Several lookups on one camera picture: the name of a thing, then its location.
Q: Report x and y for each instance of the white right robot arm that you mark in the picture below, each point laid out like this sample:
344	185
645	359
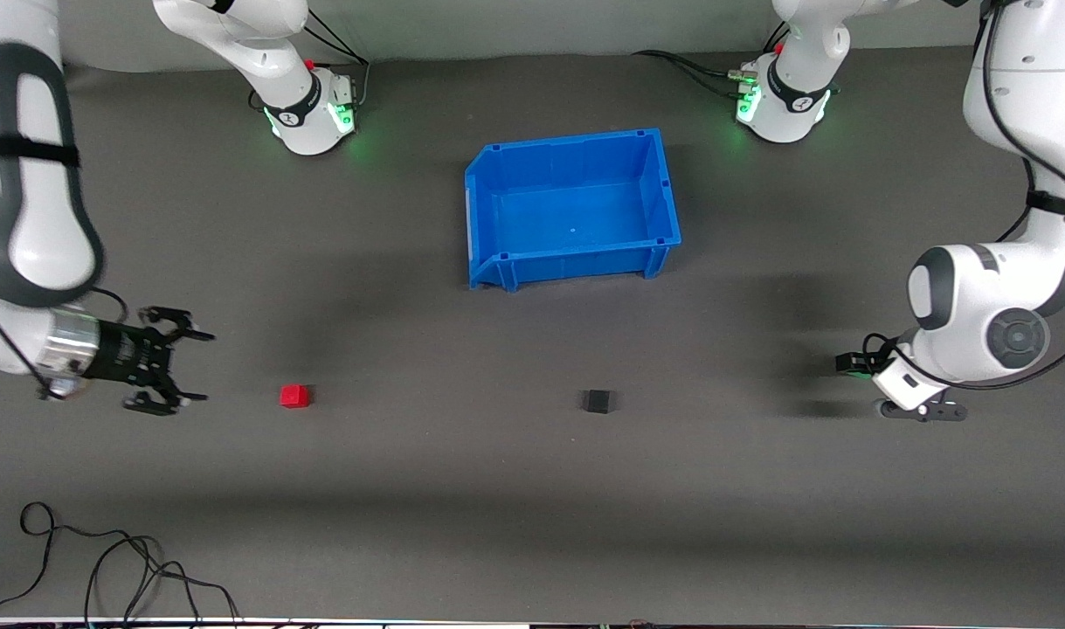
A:
34	218

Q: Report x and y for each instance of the grey left base connector box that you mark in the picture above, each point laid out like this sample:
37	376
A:
743	80

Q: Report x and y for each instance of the small red cube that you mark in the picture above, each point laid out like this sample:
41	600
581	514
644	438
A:
294	397

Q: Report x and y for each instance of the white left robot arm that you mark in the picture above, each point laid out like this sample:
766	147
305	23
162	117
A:
960	306

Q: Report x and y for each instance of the small black cube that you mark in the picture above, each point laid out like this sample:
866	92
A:
596	402

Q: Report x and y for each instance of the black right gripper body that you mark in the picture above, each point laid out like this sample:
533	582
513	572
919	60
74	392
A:
121	356

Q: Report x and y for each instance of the grey base connector box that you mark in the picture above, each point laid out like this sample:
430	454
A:
340	90
743	80

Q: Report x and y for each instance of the dark grey table mat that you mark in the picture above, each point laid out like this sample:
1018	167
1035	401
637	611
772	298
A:
532	489

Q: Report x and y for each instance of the grey right base connector box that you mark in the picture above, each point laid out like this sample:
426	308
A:
340	90

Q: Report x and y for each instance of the blue plastic bin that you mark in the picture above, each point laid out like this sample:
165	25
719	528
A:
576	218

